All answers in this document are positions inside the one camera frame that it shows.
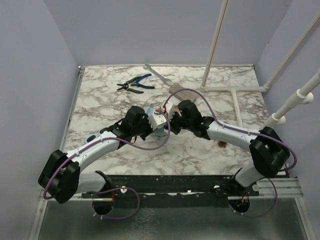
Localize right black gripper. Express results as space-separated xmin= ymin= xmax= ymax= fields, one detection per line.
xmin=164 ymin=110 xmax=193 ymax=135

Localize light blue cleaning cloth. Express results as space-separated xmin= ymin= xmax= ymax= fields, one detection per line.
xmin=151 ymin=127 xmax=168 ymax=137

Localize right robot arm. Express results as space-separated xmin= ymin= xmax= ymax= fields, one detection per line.
xmin=170 ymin=100 xmax=290 ymax=196

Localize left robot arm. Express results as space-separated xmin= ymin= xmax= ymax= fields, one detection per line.
xmin=38 ymin=106 xmax=166 ymax=204

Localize grey rectangular block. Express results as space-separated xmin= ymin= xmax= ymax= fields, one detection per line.
xmin=169 ymin=83 xmax=197 ymax=103

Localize silver open-end wrench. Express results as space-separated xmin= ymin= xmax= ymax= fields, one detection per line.
xmin=143 ymin=64 xmax=172 ymax=86

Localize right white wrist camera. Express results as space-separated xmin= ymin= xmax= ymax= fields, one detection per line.
xmin=160 ymin=101 xmax=176 ymax=121

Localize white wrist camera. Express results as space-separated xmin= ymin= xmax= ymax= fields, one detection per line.
xmin=160 ymin=101 xmax=176 ymax=121
xmin=148 ymin=110 xmax=167 ymax=131

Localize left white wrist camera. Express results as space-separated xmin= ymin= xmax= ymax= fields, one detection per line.
xmin=148 ymin=110 xmax=167 ymax=131

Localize black handled cutters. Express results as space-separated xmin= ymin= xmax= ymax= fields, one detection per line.
xmin=117 ymin=85 xmax=144 ymax=94

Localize blue handled pliers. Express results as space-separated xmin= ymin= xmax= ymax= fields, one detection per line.
xmin=117 ymin=73 xmax=155 ymax=90

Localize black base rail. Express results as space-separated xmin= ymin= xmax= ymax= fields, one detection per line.
xmin=81 ymin=175 xmax=259 ymax=209

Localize white PVC pipe frame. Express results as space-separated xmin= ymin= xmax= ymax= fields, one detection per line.
xmin=199 ymin=0 xmax=320 ymax=133

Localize aluminium extrusion rail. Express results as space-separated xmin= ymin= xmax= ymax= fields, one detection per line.
xmin=28 ymin=66 xmax=86 ymax=240

